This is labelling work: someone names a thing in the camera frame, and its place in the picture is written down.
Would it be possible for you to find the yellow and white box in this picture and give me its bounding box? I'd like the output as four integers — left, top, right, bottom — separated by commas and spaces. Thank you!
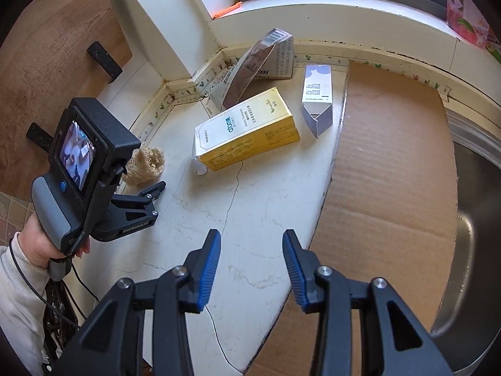
194, 88, 301, 175

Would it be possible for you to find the wooden cabinet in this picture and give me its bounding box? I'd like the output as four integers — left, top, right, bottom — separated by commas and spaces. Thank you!
0, 0, 132, 189

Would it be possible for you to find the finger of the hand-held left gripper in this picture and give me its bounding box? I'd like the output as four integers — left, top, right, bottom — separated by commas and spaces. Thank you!
113, 180, 167, 223

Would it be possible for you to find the pink pump bottle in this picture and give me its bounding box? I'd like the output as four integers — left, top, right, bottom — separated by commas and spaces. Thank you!
446, 0, 496, 50

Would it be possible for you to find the loofah sponge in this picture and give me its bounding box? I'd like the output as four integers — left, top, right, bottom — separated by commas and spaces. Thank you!
121, 146, 166, 185

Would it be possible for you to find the steel sink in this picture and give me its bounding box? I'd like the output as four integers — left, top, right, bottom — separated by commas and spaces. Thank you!
428, 110, 501, 376

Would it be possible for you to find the black cable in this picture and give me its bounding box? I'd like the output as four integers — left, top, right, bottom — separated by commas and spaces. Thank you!
10, 237, 100, 330

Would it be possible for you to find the person's left hand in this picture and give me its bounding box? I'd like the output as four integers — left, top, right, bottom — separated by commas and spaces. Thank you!
19, 215, 91, 270

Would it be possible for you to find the person's left forearm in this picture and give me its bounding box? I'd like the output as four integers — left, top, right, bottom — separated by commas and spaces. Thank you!
0, 231, 51, 376

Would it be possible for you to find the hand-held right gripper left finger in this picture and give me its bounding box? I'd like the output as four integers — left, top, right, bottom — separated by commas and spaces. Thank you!
53, 229, 222, 376

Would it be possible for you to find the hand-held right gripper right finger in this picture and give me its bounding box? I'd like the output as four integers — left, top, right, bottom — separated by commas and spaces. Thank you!
282, 229, 455, 376

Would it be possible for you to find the small grey white box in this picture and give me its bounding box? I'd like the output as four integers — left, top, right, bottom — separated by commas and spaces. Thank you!
301, 64, 334, 139

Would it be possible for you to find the cardboard sheet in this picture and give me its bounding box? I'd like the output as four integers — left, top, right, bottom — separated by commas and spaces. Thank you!
245, 60, 458, 376

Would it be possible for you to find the black cabinet handle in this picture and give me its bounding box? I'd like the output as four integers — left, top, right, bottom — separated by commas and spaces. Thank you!
27, 123, 55, 153
87, 41, 123, 84

